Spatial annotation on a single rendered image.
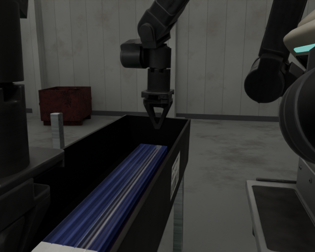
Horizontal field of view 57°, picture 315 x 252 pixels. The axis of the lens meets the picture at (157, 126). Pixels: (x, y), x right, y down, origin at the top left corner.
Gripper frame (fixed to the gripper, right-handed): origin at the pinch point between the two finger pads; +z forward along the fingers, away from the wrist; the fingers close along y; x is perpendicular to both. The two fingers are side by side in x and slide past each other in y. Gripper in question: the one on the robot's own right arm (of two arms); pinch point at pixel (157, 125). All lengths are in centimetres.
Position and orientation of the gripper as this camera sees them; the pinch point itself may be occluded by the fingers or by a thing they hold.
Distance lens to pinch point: 75.2
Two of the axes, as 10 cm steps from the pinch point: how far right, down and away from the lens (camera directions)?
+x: 9.8, 0.7, -2.0
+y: -2.1, 2.1, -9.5
